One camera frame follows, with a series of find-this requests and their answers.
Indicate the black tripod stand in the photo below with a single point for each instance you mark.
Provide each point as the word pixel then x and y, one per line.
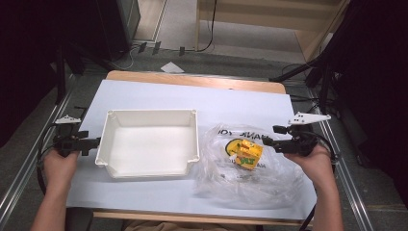
pixel 320 73

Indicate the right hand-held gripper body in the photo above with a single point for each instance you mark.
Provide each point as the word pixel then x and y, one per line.
pixel 300 142

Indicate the light wooden frame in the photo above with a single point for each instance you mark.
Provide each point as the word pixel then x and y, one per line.
pixel 256 19

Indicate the white table sheet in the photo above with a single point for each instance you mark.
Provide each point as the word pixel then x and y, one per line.
pixel 192 102

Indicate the dark cabinet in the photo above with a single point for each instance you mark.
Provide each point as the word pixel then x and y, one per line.
pixel 122 25

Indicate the white plastic bin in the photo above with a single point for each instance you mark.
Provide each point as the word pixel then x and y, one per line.
pixel 147 144

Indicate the metal floor rail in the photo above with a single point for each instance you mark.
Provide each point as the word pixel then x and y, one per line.
pixel 349 179
pixel 29 154

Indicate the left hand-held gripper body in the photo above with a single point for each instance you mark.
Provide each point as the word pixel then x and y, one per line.
pixel 66 142

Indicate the yellow snack packet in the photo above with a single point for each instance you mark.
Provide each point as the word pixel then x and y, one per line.
pixel 249 154

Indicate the person's left hand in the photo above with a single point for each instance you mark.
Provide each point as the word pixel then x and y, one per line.
pixel 61 170

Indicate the person's right hand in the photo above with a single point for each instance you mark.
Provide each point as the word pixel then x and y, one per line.
pixel 317 170

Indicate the clear plastic bag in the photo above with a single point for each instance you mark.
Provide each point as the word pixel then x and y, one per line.
pixel 256 186

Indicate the white paper sheet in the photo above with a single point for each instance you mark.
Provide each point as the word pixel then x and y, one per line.
pixel 172 67

